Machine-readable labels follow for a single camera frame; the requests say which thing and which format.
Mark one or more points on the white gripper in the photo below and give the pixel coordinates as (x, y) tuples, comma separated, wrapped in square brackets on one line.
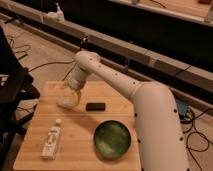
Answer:
[(76, 80)]

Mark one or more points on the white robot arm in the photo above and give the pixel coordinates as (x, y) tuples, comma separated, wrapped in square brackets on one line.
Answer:
[(158, 127)]

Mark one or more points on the green ceramic bowl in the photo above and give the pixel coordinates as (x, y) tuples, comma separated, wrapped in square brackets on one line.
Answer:
[(111, 139)]

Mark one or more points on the black rectangular block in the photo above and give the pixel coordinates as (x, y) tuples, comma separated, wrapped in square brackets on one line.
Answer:
[(95, 107)]

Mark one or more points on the black chair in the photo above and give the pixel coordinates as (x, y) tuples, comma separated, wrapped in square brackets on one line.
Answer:
[(18, 86)]

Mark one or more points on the white plastic bottle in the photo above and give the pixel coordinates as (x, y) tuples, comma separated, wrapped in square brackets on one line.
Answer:
[(51, 142)]

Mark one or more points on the blue power box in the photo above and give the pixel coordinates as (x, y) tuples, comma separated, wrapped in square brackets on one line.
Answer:
[(182, 108)]

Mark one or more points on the white clamp on rail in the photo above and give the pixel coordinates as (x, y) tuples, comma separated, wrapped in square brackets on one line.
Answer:
[(58, 15)]

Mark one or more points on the long metal rail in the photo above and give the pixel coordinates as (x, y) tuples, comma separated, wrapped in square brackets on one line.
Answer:
[(152, 43)]

